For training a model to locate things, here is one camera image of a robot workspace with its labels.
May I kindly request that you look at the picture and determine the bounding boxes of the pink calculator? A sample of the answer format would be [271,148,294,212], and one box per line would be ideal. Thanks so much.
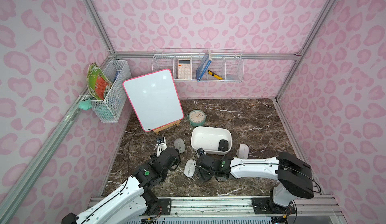
[177,59,192,80]

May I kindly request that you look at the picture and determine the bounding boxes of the white wire basket left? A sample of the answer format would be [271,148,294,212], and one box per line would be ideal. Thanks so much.
[89,60,132,123]

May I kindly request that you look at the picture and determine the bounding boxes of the white wire shelf back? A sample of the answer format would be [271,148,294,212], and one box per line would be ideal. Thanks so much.
[151,49,244,82]

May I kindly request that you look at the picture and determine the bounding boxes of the pink framed whiteboard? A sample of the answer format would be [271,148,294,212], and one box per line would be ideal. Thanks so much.
[123,69,184,132]

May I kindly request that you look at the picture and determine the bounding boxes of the grey speckled mouse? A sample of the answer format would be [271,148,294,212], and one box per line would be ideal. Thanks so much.
[174,138,186,154]

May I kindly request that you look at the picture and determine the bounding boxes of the wooden whiteboard stand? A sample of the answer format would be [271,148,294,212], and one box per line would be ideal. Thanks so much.
[153,120,181,133]

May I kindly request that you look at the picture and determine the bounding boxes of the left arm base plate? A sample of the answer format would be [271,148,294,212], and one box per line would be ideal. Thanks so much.
[143,198,172,216]

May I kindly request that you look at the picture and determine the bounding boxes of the blue book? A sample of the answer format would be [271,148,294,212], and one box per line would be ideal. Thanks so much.
[196,50,212,80]

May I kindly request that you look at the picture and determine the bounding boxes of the green red packet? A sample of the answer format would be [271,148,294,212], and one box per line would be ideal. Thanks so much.
[86,63,113,101]

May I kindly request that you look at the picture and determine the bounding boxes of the aluminium rail front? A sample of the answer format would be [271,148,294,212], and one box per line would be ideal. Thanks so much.
[87,194,343,219]

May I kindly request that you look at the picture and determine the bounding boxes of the glossy white mouse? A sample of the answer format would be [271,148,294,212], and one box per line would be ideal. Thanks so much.
[236,143,249,159]

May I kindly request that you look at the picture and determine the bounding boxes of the yellow utility knife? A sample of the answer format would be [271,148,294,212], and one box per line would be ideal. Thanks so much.
[208,70,223,81]

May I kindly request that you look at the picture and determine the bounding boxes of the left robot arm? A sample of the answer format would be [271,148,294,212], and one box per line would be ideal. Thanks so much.
[61,147,181,224]

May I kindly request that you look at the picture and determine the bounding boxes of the black mouse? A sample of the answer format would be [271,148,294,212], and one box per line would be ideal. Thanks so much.
[218,139,229,152]

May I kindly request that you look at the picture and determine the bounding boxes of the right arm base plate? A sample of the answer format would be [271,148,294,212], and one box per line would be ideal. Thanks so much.
[251,197,297,216]

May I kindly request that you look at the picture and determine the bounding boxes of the white storage box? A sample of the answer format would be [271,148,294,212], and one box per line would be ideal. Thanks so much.
[191,126,232,155]

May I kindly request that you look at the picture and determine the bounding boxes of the white upside-down mouse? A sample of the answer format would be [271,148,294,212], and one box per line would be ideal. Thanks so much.
[184,159,196,178]

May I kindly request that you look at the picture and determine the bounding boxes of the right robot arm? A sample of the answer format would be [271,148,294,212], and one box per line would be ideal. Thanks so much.
[195,148,314,209]

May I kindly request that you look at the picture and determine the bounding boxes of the green clip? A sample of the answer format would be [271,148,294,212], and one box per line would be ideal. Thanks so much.
[78,99,92,111]

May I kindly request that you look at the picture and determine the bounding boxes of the green alarm clock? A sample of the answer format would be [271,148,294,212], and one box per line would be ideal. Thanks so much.
[188,110,206,127]

